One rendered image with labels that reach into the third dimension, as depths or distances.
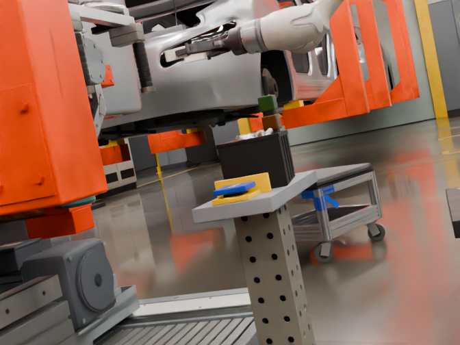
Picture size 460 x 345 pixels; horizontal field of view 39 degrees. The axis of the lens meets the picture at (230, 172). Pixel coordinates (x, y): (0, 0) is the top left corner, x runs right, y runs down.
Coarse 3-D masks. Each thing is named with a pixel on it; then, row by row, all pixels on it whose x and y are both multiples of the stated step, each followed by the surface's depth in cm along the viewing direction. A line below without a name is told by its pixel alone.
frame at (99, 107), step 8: (80, 32) 198; (96, 88) 201; (88, 96) 205; (96, 96) 201; (96, 104) 201; (104, 104) 204; (96, 112) 199; (104, 112) 203; (96, 120) 198; (96, 128) 197
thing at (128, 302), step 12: (120, 288) 209; (132, 288) 205; (120, 300) 198; (132, 300) 204; (108, 312) 190; (120, 312) 196; (132, 312) 203; (96, 324) 183; (108, 324) 189; (96, 336) 182
